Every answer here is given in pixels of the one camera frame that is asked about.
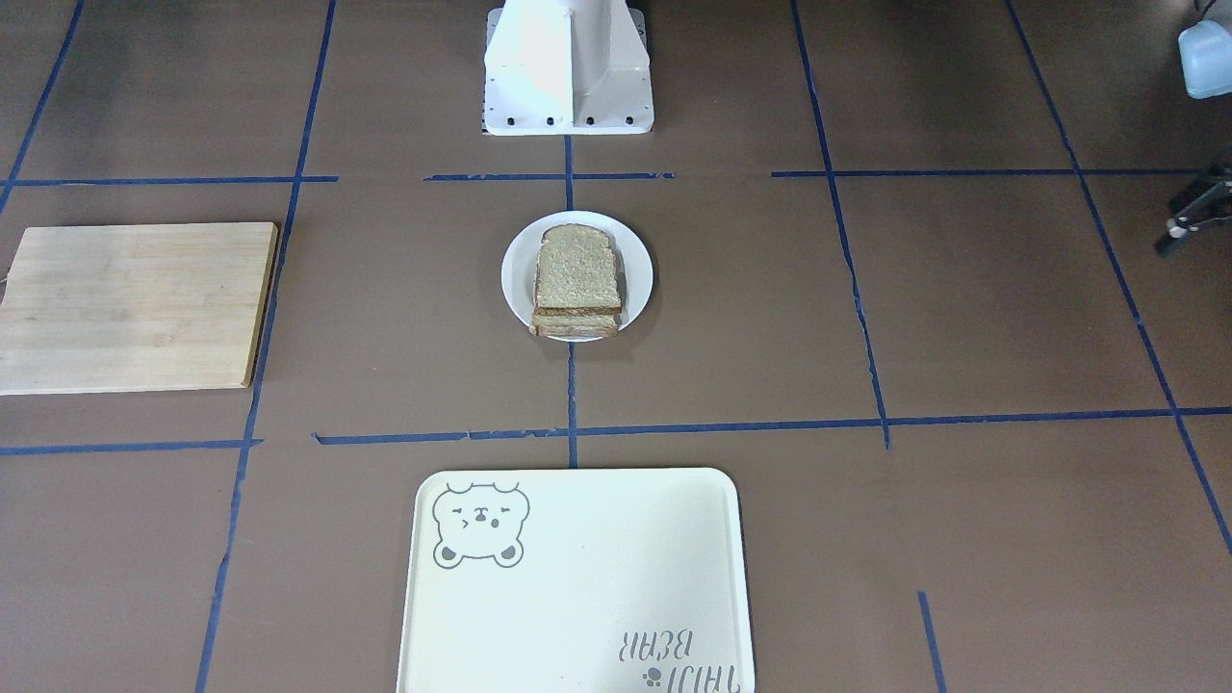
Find wooden cutting board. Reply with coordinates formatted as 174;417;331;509
1;222;280;396

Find white round plate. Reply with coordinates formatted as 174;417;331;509
500;211;655;332

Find bread slice on plate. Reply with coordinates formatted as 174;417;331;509
529;313;618;339

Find white pedestal column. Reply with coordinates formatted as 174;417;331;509
480;1;655;137

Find cream bear tray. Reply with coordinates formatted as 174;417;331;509
395;469;756;692

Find brown bread slice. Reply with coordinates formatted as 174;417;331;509
535;223;622;317

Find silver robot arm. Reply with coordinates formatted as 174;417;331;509
1177;18;1231;100

